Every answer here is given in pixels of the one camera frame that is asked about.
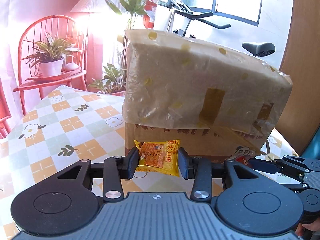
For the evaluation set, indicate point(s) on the red clear snack packet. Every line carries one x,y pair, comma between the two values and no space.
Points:
244,159

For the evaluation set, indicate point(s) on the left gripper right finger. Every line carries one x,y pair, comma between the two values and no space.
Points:
190,166

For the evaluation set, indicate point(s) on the person's right hand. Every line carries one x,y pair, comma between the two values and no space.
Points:
315,226

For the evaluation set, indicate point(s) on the cardboard box with plastic liner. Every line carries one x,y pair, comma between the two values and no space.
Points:
217,101

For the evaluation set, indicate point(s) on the pink room scene backdrop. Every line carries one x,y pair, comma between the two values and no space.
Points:
24,22

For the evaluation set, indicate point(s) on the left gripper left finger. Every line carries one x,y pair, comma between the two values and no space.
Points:
117,167

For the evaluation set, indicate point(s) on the wooden board panel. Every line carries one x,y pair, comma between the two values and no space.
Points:
300,118

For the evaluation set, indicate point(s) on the yellow spicy snack packet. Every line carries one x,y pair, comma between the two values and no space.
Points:
158,156

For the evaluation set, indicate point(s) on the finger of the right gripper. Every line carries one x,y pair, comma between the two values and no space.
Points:
264,166
275,183

